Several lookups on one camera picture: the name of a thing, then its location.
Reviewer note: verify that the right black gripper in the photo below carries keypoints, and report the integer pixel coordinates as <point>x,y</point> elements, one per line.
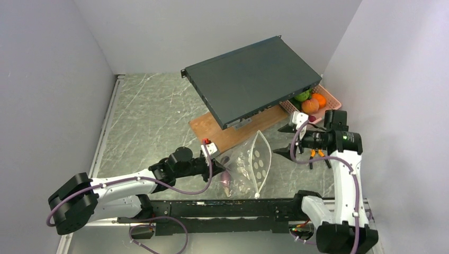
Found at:
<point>286,151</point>

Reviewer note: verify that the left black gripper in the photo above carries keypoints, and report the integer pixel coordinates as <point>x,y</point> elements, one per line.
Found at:
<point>216,168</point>

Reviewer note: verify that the red orange fake peach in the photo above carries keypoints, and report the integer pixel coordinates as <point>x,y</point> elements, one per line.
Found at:
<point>310,106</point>

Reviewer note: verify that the bumpy green fake fruit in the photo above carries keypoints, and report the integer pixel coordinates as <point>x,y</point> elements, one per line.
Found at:
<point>303,96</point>

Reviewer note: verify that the clear zip top bag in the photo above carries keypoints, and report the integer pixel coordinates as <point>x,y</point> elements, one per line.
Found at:
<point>249,164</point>

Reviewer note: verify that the orange fake fruit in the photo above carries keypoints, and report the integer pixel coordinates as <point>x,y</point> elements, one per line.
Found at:
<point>322,101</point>

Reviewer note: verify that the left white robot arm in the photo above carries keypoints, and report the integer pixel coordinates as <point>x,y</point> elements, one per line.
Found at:
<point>82,199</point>

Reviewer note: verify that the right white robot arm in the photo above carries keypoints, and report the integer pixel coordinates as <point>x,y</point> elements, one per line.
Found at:
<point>346,229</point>

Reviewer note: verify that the pale purple fake radish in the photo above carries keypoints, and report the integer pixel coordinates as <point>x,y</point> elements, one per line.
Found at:
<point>225,179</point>

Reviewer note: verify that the brown wooden board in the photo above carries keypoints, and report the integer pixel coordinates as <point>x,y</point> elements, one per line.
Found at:
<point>205,126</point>

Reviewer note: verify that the pink perforated plastic tray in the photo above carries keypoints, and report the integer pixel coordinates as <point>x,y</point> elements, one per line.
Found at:
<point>332,103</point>

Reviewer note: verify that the dark rack server chassis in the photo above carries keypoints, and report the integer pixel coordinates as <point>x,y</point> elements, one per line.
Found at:
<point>241,83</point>

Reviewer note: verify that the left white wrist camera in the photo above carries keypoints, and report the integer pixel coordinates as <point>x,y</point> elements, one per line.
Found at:
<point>209,148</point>

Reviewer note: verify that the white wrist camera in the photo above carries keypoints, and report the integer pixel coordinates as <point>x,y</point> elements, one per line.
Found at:
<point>298,121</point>
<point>209,148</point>

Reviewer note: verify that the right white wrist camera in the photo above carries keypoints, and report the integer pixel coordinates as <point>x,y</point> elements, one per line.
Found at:
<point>298,121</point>

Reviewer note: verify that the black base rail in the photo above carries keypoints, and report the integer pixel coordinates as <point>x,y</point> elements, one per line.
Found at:
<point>224,215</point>

